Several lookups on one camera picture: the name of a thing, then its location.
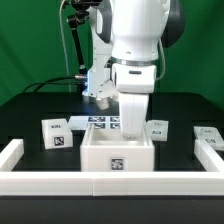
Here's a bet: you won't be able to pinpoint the white cabinet body box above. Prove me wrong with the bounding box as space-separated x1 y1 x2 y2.
80 125 155 172

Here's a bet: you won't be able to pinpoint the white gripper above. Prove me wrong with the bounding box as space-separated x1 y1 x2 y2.
112 63 156 138

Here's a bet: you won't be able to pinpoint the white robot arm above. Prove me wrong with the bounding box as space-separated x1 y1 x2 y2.
84 0 185 137

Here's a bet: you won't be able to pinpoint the grey cable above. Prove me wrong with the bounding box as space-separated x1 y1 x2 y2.
58 0 73 94

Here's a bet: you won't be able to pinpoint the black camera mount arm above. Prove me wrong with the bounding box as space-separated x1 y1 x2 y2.
66 0 103 76

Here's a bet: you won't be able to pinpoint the white U-shaped fence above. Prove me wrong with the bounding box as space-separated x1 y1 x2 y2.
0 139 224 196

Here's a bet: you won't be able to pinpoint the black cables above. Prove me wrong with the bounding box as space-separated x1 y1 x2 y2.
22 75 88 94

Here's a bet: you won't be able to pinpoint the white cabinet top block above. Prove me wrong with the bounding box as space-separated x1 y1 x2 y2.
41 118 73 149

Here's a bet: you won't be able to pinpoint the white cabinet door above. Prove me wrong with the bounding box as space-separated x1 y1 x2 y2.
194 126 224 151
146 120 169 142

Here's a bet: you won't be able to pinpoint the white marker base plate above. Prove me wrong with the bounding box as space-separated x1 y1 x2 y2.
68 116 120 130

